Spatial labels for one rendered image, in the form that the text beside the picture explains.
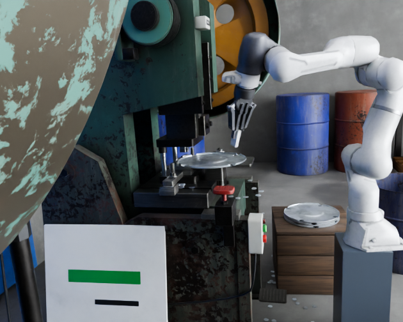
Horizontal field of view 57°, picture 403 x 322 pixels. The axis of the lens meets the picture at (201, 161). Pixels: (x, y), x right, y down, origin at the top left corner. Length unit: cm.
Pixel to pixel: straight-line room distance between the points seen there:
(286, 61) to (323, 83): 361
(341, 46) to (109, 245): 111
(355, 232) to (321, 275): 55
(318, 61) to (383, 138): 39
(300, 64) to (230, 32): 71
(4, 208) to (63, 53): 9
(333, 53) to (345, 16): 357
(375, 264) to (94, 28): 150
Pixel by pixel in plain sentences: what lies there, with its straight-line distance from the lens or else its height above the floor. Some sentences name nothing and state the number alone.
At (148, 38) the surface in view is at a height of 126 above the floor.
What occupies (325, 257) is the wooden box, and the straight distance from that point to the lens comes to 203.
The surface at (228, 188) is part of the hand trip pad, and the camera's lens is 125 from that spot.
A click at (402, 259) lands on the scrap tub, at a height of 9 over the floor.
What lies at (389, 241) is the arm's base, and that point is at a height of 48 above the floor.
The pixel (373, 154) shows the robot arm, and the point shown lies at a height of 83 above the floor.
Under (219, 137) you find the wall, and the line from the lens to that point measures 496.
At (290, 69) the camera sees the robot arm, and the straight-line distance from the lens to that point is 125.
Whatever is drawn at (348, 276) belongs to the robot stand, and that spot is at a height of 35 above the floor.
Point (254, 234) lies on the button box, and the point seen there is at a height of 57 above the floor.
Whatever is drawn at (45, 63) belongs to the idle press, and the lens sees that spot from 17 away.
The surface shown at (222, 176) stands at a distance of 155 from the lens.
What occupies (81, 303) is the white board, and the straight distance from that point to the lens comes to 165.
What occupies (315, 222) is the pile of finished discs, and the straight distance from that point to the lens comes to 200.
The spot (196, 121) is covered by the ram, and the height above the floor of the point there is 96.
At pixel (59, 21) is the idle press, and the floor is 115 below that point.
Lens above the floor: 113
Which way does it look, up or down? 13 degrees down
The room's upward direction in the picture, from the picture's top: 3 degrees counter-clockwise
